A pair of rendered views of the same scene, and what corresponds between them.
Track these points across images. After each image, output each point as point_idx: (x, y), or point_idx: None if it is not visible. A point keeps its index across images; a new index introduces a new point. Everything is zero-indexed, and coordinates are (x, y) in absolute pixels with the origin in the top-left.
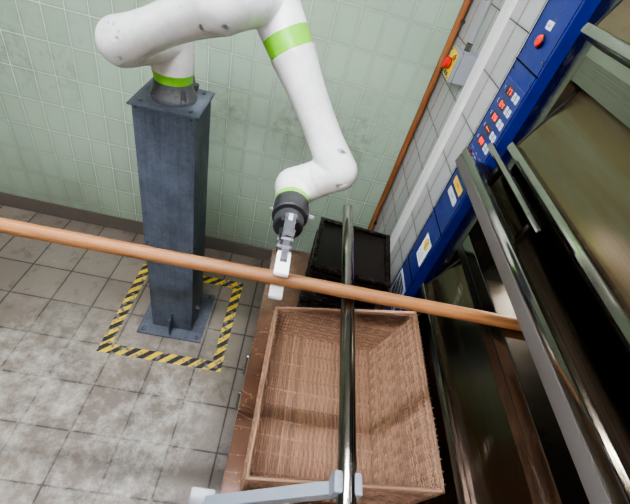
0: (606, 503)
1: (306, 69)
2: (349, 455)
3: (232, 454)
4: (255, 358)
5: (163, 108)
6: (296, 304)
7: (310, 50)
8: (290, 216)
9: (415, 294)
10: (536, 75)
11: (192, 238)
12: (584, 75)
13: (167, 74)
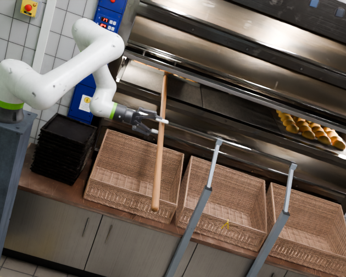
0: (240, 93)
1: None
2: (214, 136)
3: (152, 224)
4: (101, 208)
5: (27, 122)
6: (61, 183)
7: None
8: (141, 108)
9: None
10: (121, 13)
11: (12, 206)
12: (142, 11)
13: None
